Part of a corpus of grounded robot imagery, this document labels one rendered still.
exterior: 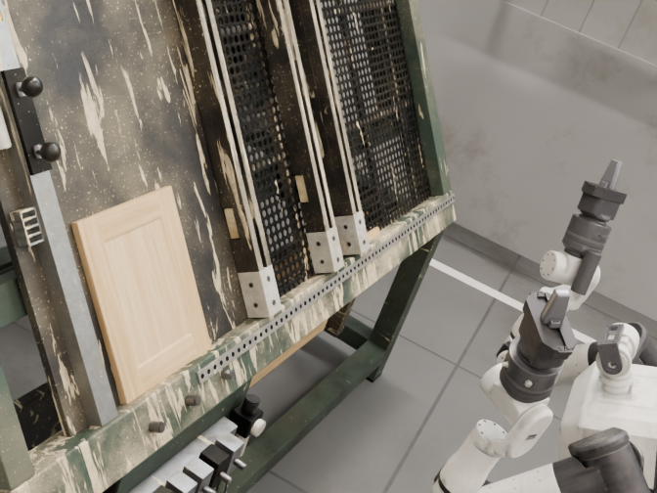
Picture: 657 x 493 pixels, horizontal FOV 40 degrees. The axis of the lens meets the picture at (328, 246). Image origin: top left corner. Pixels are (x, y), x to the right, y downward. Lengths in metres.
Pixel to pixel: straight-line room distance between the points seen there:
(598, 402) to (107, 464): 0.98
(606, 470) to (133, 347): 1.01
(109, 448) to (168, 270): 0.44
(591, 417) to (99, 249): 1.04
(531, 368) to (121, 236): 0.97
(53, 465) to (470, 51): 3.85
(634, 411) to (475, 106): 3.63
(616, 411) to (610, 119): 3.48
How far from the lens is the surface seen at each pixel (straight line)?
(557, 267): 2.01
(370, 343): 3.73
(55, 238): 1.84
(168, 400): 2.05
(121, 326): 1.98
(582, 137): 5.16
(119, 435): 1.95
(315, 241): 2.61
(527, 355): 1.43
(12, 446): 1.76
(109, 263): 1.97
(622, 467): 1.63
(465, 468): 1.60
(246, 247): 2.29
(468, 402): 3.99
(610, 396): 1.81
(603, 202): 2.01
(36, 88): 1.69
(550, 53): 5.09
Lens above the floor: 2.22
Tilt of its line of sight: 28 degrees down
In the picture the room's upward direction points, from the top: 20 degrees clockwise
